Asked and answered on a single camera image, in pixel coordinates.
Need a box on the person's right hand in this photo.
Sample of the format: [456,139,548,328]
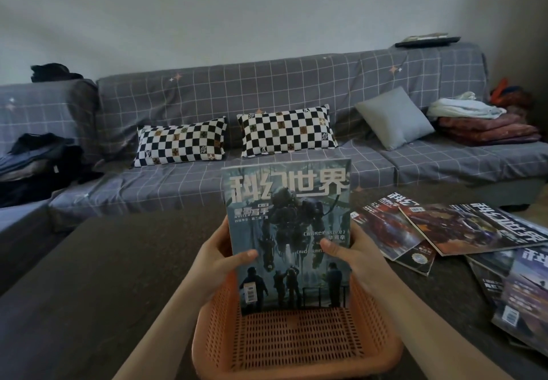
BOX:
[320,223,401,295]

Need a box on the person's left hand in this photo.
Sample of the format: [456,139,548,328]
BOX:
[190,214,260,307]

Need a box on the pile of assorted magazines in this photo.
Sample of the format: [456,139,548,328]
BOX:
[350,193,548,357]

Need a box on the brown robot cover magazine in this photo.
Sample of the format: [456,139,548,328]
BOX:
[398,202,548,257]

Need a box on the teal mech cover magazine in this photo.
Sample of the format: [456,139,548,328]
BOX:
[221,159,353,317]

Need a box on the orange plastic basket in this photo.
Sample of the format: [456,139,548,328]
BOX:
[191,264,404,380]

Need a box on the purple spaceship cover magazine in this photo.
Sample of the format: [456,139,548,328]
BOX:
[491,246,548,357]

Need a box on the person's right forearm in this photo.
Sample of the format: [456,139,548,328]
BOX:
[372,272,514,380]

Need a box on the person's left forearm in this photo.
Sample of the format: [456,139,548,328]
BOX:
[113,264,215,380]

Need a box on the dark stone table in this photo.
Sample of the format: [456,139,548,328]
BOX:
[0,186,548,380]

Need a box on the black white checkered pillow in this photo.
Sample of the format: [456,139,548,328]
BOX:
[133,116,228,169]
[236,104,339,159]

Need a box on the plain grey cushion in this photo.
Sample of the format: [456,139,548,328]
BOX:
[354,86,436,152]

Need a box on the dark red folded blanket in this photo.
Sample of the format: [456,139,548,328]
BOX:
[436,113,542,147]

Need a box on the white folded cloth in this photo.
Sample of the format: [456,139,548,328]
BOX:
[426,91,507,121]

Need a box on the grey plaid covered sofa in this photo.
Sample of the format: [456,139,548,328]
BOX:
[0,42,548,295]

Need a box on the heap of dark clothes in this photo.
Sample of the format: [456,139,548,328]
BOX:
[0,132,105,208]

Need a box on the orange red fabric item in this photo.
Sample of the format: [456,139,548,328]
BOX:
[489,77,536,110]

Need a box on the black flat tray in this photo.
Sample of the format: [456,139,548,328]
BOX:
[393,32,462,49]

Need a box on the small black garment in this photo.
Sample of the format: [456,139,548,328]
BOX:
[30,63,84,83]

